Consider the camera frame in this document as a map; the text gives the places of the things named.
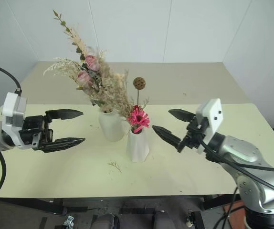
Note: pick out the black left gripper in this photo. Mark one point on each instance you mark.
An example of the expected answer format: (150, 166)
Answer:
(32, 128)

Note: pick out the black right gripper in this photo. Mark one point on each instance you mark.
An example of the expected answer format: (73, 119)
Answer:
(194, 137)

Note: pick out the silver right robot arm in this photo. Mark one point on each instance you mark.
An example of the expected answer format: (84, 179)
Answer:
(244, 149)

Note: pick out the pink gerbera bouquet with seedpod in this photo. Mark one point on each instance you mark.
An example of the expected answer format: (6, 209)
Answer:
(139, 118)

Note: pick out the ribbed white vase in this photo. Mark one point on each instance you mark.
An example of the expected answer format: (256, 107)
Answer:
(138, 148)

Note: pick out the round white vase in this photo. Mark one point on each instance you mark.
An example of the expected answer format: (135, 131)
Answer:
(110, 127)

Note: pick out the dried bouquet with pink roses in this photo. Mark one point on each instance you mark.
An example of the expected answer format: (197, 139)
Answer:
(103, 88)

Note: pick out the small dried twig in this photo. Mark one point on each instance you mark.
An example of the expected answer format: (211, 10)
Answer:
(115, 165)

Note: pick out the silver caster wheel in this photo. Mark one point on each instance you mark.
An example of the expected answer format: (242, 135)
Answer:
(69, 220)

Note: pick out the white caster wheel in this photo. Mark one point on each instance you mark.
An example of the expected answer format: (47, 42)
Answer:
(189, 218)

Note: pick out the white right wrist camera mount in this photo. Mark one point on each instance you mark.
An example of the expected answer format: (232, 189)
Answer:
(213, 114)

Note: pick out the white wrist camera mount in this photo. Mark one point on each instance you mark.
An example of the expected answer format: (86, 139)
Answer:
(10, 105)
(213, 114)

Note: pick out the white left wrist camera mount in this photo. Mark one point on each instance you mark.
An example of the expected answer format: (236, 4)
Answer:
(10, 105)

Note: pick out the black metal table frame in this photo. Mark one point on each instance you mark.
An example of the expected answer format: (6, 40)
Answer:
(32, 202)

